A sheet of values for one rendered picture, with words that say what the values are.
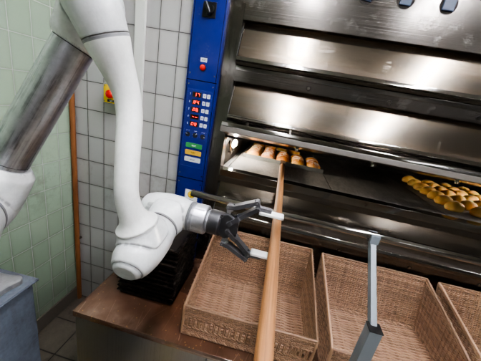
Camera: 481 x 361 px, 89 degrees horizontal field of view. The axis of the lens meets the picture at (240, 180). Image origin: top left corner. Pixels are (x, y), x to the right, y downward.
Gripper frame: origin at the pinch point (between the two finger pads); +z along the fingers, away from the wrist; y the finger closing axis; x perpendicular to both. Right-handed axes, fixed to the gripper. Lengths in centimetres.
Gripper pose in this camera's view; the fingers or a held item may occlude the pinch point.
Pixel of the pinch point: (274, 237)
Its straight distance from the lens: 74.5
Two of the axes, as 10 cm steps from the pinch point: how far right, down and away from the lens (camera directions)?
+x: -1.8, 2.8, -9.4
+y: -1.7, 9.3, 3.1
